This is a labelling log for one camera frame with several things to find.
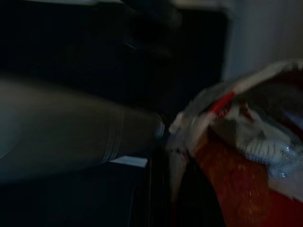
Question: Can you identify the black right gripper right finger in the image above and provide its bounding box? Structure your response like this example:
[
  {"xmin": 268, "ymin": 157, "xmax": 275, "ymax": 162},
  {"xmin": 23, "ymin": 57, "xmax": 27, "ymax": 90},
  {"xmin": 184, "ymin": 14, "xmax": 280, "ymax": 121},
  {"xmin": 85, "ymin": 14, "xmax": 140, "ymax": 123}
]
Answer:
[{"xmin": 176, "ymin": 151, "xmax": 228, "ymax": 227}]

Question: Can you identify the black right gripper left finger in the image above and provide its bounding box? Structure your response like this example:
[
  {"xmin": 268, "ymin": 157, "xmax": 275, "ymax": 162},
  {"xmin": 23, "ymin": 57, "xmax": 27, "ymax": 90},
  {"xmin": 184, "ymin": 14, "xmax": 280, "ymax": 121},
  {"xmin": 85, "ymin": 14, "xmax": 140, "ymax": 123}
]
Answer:
[{"xmin": 144, "ymin": 132, "xmax": 173, "ymax": 227}]

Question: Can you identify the red paper bucket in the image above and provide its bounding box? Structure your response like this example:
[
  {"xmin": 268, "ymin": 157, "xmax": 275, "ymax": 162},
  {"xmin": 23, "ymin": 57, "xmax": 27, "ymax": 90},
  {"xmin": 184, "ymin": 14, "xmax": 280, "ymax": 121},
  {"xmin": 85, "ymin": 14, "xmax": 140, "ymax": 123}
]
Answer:
[{"xmin": 165, "ymin": 59, "xmax": 303, "ymax": 227}]

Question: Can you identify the white printed sachet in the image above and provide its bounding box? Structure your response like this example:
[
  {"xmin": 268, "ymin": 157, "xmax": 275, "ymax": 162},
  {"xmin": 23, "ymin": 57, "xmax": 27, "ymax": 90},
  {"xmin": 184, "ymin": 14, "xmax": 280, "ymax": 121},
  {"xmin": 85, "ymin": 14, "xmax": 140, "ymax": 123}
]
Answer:
[{"xmin": 227, "ymin": 113, "xmax": 303, "ymax": 180}]

